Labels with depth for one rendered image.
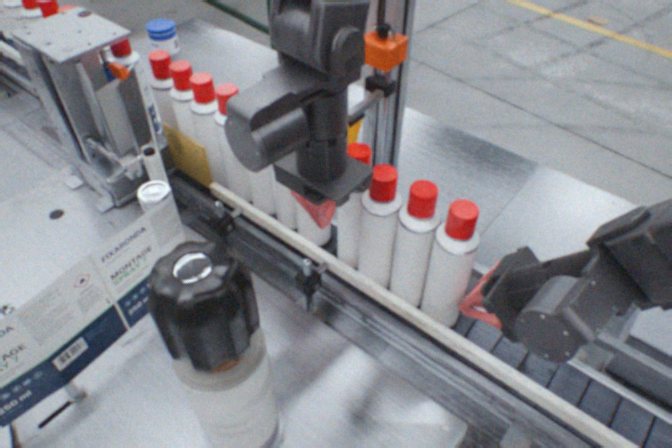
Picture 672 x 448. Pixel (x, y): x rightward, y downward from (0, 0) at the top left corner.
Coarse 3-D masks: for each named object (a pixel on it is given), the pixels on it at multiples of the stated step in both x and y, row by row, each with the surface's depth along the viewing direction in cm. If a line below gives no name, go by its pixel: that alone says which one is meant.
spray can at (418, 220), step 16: (416, 192) 58; (432, 192) 58; (416, 208) 59; (432, 208) 59; (400, 224) 61; (416, 224) 60; (432, 224) 60; (400, 240) 63; (416, 240) 61; (432, 240) 62; (400, 256) 64; (416, 256) 63; (400, 272) 66; (416, 272) 65; (400, 288) 68; (416, 288) 68; (416, 304) 71
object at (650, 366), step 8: (472, 272) 66; (480, 272) 66; (600, 336) 59; (608, 336) 59; (600, 344) 59; (608, 344) 58; (616, 344) 58; (624, 344) 58; (616, 352) 58; (624, 352) 58; (632, 352) 57; (640, 352) 58; (624, 360) 58; (632, 360) 57; (640, 360) 57; (648, 360) 57; (640, 368) 57; (648, 368) 57; (656, 368) 56; (664, 368) 56; (656, 376) 56; (664, 376) 56
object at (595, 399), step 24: (240, 216) 84; (336, 240) 80; (312, 264) 77; (432, 336) 68; (480, 336) 68; (504, 336) 68; (504, 360) 66; (528, 360) 66; (504, 384) 64; (552, 384) 64; (576, 384) 64; (600, 384) 64; (600, 408) 61; (624, 408) 61; (576, 432) 59; (624, 432) 59; (648, 432) 60
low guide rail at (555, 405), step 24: (216, 192) 84; (264, 216) 79; (288, 240) 77; (336, 264) 72; (360, 288) 71; (384, 288) 69; (408, 312) 67; (456, 336) 64; (480, 360) 63; (528, 384) 60; (552, 408) 59; (576, 408) 58; (600, 432) 56
